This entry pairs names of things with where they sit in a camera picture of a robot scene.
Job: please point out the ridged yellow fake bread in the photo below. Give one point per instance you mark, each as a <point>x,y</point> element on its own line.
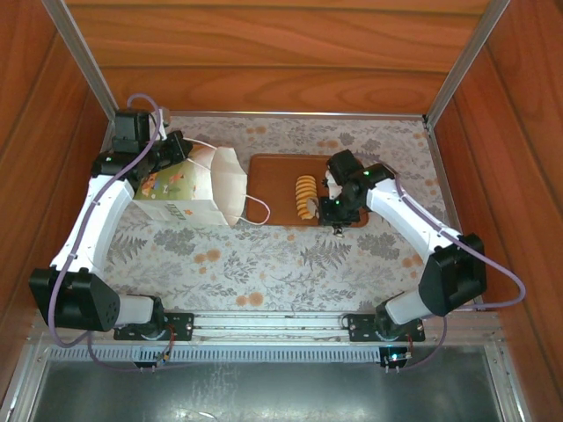
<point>303,193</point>

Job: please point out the printed white paper bag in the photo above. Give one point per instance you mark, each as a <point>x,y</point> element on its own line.
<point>171,189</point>

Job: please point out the brown rectangular tray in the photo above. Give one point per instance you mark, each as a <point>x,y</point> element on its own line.
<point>272,176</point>

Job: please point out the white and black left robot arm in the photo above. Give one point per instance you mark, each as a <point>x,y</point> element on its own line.
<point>92,228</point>

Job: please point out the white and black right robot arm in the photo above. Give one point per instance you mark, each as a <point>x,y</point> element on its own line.
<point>409,220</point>

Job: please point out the floral tablecloth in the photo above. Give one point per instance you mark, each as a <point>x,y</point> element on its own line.
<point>264,264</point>

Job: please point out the small circuit board green light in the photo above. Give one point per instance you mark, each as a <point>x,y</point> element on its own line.
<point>396,357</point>

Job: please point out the grey metal sheet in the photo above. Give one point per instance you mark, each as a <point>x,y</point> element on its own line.
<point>264,391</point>

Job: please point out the aluminium frame post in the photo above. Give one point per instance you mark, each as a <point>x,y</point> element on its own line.
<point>79,57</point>
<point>466,57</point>

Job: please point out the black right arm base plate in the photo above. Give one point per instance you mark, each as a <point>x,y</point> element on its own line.
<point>358,327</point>

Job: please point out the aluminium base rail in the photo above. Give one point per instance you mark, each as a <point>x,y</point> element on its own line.
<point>264,327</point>

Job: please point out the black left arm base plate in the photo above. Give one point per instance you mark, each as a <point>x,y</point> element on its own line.
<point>182,325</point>

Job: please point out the aluminium frame rail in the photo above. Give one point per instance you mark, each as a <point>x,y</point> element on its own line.
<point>512,395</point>
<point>19,397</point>

